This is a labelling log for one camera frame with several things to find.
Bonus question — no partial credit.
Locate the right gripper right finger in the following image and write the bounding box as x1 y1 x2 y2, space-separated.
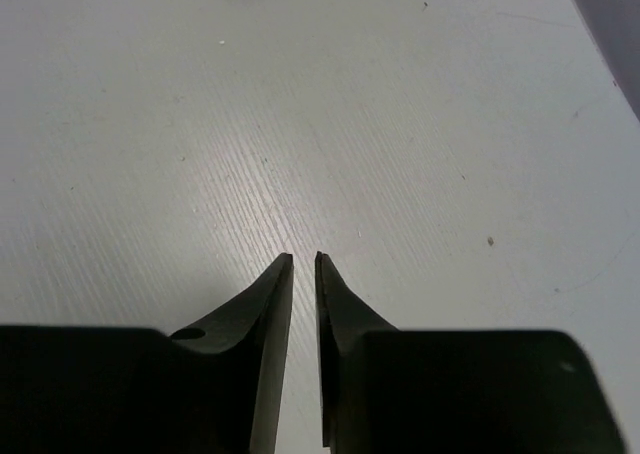
315 253 627 453

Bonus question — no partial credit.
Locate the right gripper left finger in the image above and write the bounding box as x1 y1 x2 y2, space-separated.
1 253 294 453

